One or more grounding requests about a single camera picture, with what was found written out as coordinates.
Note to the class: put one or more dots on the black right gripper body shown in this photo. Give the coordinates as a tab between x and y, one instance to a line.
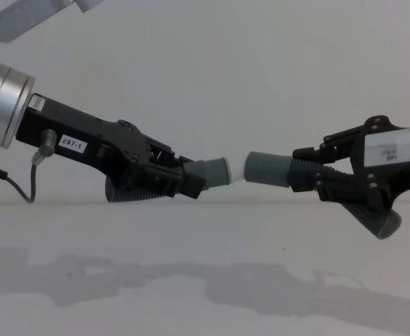
401	176

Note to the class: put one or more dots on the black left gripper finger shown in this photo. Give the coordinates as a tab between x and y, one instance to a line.
164	154
176	183

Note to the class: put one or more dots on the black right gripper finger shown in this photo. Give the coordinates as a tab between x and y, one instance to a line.
309	154
327	187

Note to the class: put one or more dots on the white table cloth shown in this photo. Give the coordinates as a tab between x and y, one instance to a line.
204	273

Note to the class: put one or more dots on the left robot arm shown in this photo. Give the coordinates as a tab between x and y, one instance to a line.
1	101

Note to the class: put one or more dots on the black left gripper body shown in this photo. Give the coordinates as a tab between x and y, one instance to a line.
85	140

